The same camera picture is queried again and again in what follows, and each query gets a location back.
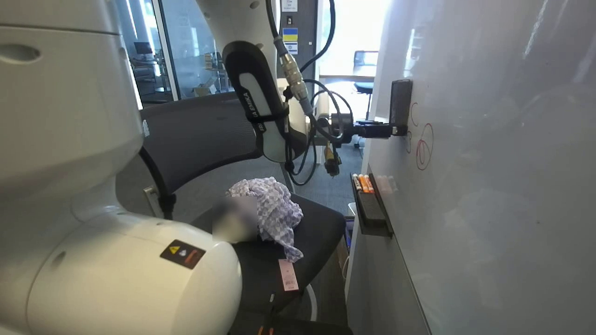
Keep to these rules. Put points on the pink label tag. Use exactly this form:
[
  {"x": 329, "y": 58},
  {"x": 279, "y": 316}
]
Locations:
[{"x": 288, "y": 275}]

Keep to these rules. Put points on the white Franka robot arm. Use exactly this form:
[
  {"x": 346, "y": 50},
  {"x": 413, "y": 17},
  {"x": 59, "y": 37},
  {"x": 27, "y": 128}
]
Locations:
[{"x": 63, "y": 123}]

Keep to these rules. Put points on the orange marker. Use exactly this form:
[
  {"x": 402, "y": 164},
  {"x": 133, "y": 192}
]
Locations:
[{"x": 368, "y": 184}]

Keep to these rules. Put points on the dark grey door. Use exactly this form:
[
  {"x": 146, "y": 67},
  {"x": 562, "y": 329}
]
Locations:
[{"x": 309, "y": 43}]

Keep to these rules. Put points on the blue swivel office chair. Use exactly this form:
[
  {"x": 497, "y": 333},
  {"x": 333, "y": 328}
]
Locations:
[{"x": 366, "y": 60}]

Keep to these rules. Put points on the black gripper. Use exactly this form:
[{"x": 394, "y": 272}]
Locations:
[{"x": 344, "y": 130}]

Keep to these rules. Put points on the blue and yellow flag poster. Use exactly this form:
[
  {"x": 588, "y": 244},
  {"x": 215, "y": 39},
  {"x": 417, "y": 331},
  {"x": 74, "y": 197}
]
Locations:
[{"x": 290, "y": 41}]

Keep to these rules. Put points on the white door sign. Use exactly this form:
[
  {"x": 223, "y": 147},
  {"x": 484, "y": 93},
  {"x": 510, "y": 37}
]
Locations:
[{"x": 290, "y": 4}]

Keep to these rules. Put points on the white towel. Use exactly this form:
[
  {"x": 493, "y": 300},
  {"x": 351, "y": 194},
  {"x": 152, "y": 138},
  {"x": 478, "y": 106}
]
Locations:
[{"x": 232, "y": 231}]

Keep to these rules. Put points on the black mesh office chair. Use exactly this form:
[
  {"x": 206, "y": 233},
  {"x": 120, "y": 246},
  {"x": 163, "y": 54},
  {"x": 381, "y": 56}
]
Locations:
[{"x": 199, "y": 136}]

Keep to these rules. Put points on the large whiteboard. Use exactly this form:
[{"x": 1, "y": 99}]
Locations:
[{"x": 497, "y": 154}]

